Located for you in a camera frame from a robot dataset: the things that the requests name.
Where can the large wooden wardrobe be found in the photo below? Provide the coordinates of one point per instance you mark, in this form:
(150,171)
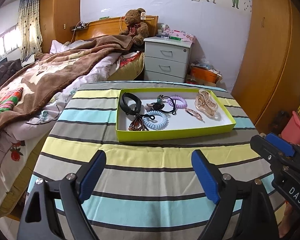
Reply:
(270,67)

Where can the wooden cabinet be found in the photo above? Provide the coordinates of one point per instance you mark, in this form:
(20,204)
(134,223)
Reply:
(62,10)

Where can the white floral duvet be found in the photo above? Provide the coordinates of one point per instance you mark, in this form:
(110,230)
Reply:
(22,135)

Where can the black wristband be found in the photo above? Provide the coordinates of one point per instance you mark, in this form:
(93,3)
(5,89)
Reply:
(125,105)

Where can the white pillow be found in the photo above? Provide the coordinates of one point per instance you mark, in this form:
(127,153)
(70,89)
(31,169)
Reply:
(61,47)

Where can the power strip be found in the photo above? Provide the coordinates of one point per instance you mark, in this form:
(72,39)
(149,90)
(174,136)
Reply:
(80,26)

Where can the small bottles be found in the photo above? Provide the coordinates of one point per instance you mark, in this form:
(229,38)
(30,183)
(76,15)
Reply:
(163,31)

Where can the brown blanket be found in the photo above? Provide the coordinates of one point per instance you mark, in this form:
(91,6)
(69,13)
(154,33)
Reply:
(52,67)

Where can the brown teddy bear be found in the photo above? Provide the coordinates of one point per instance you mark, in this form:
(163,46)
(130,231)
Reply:
(135,27)

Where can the beige hair claw clip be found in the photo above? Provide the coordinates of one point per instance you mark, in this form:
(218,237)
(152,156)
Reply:
(206,102)

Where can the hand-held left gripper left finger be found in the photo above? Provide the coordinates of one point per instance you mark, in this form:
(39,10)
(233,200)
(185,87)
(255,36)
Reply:
(93,175)

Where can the green shallow cardboard tray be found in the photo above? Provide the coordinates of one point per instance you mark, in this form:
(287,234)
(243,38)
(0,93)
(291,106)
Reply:
(180,126)

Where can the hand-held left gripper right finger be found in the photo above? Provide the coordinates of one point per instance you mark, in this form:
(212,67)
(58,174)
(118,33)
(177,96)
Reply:
(205,177)

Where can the wooden headboard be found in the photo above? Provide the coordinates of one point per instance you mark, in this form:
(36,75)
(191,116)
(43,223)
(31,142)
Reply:
(100,28)

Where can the window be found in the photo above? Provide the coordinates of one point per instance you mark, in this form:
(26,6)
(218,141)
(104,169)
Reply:
(2,45)

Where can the dotted curtain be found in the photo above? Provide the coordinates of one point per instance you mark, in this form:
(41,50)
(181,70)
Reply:
(30,30)

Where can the pink rhinestone hair clip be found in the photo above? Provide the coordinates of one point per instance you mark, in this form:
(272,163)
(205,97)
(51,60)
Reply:
(193,112)

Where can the dark jacket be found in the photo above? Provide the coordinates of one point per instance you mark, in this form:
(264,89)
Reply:
(7,71)

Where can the yellow pillow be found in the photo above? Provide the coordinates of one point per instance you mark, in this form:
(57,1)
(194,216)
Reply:
(130,67)

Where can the pink bucket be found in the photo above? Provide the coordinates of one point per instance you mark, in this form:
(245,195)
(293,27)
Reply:
(292,130)

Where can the person's right hand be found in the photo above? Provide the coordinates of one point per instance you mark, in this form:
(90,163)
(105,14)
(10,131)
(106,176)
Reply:
(290,220)

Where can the red green plaid cloth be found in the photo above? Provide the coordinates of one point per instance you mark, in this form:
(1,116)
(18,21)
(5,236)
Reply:
(7,102)

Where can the orange box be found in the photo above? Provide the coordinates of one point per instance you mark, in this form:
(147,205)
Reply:
(205,75)

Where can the clear plastic bag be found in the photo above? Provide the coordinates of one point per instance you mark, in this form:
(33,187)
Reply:
(205,63)

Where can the pink floral box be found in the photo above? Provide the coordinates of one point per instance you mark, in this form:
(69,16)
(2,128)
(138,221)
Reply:
(185,35)

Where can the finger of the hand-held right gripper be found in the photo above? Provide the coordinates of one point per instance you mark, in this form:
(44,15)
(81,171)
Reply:
(281,145)
(261,146)

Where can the striped tablecloth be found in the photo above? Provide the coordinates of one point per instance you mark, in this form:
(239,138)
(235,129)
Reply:
(140,155)

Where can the grey nightstand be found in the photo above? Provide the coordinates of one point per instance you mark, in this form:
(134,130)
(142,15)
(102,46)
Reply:
(165,67)

